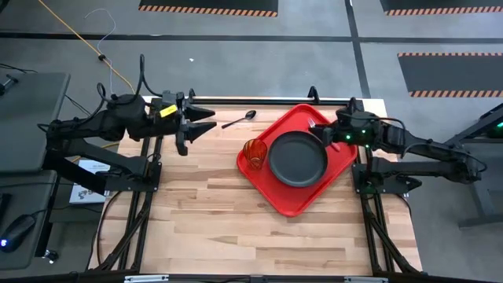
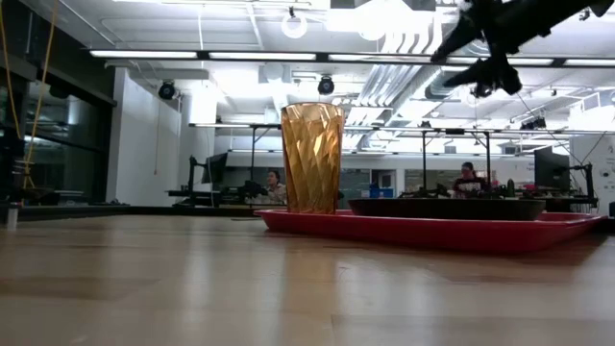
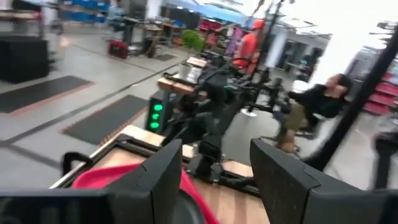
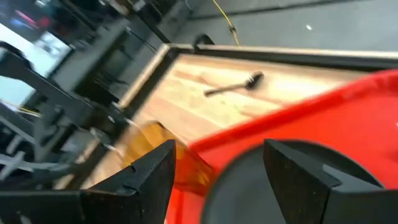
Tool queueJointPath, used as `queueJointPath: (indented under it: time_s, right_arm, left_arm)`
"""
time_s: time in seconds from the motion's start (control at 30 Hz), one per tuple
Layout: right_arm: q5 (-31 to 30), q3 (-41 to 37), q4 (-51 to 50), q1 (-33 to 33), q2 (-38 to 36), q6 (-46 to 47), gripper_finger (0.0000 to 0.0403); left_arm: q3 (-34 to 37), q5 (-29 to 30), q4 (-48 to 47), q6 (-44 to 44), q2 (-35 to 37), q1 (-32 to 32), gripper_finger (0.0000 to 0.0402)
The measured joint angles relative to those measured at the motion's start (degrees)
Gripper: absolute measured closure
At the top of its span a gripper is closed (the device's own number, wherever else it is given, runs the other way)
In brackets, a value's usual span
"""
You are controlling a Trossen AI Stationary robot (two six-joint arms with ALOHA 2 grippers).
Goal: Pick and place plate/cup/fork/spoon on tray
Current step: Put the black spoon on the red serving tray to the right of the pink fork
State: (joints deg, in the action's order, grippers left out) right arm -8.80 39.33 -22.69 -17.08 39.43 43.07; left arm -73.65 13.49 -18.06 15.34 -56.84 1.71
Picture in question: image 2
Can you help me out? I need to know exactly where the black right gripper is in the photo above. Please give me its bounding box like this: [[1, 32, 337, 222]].
[[430, 0, 600, 96]]

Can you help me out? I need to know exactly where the black round plate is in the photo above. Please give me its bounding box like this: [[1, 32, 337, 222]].
[[347, 197, 548, 222]]

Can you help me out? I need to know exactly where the amber faceted plastic cup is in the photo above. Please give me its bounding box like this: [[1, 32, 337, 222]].
[[280, 101, 346, 215]]

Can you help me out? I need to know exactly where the red plastic tray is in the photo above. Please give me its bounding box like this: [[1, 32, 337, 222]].
[[254, 208, 608, 256]]

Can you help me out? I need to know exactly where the person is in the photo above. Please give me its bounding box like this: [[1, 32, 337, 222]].
[[452, 161, 489, 200], [265, 169, 289, 206]]

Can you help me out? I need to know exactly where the black computer monitor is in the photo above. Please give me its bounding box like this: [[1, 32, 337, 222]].
[[533, 145, 572, 192], [201, 152, 230, 185]]

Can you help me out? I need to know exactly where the long ceiling light strip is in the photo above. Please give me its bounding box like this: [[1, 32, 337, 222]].
[[88, 48, 615, 68]]

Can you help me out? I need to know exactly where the black background desk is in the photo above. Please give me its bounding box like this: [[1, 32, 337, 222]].
[[164, 187, 271, 209]]

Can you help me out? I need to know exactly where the black background station frame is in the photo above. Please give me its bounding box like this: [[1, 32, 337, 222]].
[[248, 122, 494, 199]]

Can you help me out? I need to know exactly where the white ring lamp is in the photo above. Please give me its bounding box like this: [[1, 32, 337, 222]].
[[280, 11, 309, 40]]

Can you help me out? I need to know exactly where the black metal table frame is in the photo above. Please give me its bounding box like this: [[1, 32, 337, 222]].
[[0, 203, 263, 219]]

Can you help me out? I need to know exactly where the yellow cable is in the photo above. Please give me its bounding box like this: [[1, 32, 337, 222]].
[[0, 0, 60, 191]]

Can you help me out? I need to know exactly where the small white post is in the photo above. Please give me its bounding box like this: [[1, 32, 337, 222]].
[[5, 201, 20, 232]]

